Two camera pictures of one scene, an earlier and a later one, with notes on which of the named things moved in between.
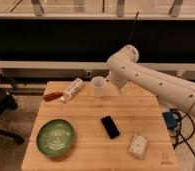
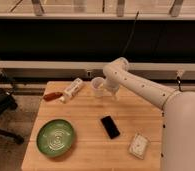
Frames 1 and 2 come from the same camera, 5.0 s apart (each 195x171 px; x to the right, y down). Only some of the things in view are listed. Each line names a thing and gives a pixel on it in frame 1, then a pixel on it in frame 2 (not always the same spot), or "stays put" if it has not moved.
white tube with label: x=72 y=90 stays put
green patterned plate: x=55 y=137 stays put
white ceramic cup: x=98 y=83 stays put
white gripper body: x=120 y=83 -> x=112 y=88
